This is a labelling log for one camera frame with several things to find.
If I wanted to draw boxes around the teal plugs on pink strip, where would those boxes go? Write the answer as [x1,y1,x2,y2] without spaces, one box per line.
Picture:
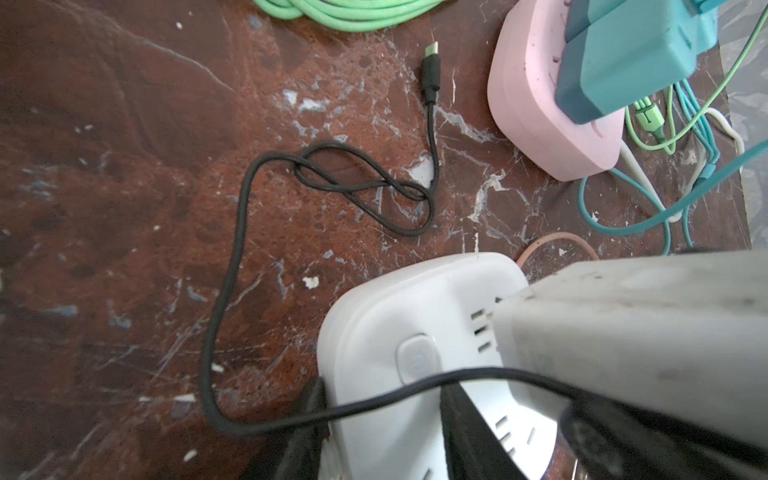
[555,0,722,124]

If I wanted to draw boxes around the pink charging cable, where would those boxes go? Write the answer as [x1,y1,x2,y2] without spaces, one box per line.
[515,232,601,268]

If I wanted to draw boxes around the teal charging cable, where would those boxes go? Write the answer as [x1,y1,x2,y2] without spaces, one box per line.
[577,77,768,256]

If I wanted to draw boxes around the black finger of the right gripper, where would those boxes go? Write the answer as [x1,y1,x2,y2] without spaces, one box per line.
[560,398,767,479]

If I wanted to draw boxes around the pink power strip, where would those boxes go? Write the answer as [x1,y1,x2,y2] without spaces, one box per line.
[487,0,624,182]

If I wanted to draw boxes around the green charging cable bundle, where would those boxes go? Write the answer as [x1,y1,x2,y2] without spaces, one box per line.
[251,0,448,34]

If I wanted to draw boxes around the white charger adapter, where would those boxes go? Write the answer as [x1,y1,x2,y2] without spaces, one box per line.
[492,250,767,448]

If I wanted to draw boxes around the white power strip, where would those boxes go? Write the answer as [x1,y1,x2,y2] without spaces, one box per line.
[317,252,528,479]

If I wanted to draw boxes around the black usb cable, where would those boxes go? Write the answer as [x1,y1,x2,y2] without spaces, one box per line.
[199,41,577,437]

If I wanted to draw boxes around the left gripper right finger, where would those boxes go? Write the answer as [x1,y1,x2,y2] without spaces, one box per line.
[440,384,526,480]

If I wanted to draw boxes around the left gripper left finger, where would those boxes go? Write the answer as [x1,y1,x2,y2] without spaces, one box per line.
[272,377,327,480]

